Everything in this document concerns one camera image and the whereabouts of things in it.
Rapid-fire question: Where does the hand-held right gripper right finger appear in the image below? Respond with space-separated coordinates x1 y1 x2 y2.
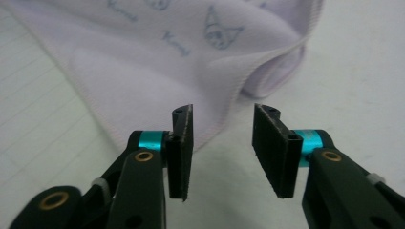
251 103 405 229

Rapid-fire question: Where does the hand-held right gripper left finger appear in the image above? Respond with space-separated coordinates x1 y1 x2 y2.
106 104 195 229

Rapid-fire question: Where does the lilac printed towel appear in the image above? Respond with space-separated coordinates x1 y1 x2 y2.
6 0 324 153

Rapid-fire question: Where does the white grid mat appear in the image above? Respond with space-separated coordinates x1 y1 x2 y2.
0 0 405 229

